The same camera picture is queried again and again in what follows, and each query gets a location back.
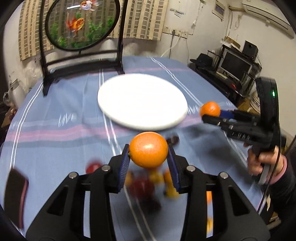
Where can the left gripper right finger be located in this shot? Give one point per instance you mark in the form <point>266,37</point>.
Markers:
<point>234,217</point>

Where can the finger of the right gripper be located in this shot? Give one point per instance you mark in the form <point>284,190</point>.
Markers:
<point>239,115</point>
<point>238,130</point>

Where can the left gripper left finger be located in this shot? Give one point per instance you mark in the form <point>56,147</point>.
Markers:
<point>61,217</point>

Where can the small orange tangerine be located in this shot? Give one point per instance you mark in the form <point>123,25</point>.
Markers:
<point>210,108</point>

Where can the large orange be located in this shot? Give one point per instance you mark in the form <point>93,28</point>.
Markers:
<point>148,150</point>

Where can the right hand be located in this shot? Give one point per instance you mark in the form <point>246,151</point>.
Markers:
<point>268,158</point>

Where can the black computer monitor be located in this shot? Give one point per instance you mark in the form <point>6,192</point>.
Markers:
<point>234,65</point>

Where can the black hat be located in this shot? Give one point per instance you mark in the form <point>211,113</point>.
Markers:
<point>203,60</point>

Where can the black speaker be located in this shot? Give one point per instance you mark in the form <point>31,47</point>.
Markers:
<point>250,50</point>

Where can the white round plate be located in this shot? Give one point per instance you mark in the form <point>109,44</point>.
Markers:
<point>142,102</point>

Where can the white air conditioner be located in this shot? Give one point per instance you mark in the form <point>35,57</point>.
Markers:
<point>270,13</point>

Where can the white kettle jug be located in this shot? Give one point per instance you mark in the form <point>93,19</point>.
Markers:
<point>16,93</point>

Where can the checkered beige curtain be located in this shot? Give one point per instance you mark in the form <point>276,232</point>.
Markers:
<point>143,18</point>

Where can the round goldfish screen ornament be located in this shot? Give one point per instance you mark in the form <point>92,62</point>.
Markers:
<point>103,54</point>

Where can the wall power strip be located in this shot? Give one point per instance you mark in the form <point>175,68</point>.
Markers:
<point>175,32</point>

